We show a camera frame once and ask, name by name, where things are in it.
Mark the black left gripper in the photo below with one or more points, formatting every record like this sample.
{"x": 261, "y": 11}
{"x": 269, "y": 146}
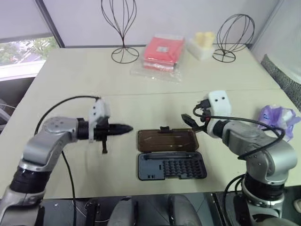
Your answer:
{"x": 102, "y": 131}

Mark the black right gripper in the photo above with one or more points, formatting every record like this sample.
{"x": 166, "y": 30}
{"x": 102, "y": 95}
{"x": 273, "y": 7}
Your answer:
{"x": 205, "y": 117}

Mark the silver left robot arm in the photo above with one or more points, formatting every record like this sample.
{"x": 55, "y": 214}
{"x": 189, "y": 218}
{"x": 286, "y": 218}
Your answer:
{"x": 44, "y": 143}

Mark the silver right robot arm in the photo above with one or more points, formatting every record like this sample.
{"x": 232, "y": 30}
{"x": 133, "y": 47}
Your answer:
{"x": 263, "y": 150}

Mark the black screwdriver bit case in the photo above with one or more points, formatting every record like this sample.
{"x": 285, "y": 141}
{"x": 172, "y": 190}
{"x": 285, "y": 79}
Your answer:
{"x": 169, "y": 153}

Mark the red packets in plastic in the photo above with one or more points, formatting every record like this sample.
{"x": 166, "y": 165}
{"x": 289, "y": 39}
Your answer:
{"x": 150, "y": 74}

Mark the white foam box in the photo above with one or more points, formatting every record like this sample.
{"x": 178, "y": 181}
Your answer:
{"x": 201, "y": 51}

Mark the red packets stack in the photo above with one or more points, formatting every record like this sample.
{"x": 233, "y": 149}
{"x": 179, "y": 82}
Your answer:
{"x": 162, "y": 51}

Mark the purple tissue pack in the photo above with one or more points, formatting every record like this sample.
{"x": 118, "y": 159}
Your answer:
{"x": 277, "y": 117}

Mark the pale yellow cups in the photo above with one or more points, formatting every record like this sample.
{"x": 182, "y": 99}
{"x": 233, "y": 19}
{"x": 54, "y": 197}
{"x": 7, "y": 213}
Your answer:
{"x": 204, "y": 38}

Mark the black white patterned chair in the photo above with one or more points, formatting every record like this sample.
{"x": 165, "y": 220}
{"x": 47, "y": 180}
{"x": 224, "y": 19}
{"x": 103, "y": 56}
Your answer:
{"x": 284, "y": 80}

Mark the grey roller blind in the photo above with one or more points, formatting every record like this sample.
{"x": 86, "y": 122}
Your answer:
{"x": 21, "y": 16}

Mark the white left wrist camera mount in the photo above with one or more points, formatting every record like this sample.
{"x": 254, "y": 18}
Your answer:
{"x": 98, "y": 108}

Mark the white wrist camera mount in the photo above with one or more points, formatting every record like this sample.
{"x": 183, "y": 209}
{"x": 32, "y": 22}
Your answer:
{"x": 219, "y": 101}
{"x": 98, "y": 108}

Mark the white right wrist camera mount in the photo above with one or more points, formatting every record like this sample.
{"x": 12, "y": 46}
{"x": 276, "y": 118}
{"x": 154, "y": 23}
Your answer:
{"x": 219, "y": 101}

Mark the black bracket under table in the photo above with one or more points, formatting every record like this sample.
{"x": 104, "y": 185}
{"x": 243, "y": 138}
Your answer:
{"x": 94, "y": 212}

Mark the dark window frame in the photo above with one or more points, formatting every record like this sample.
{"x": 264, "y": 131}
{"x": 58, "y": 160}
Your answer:
{"x": 50, "y": 21}

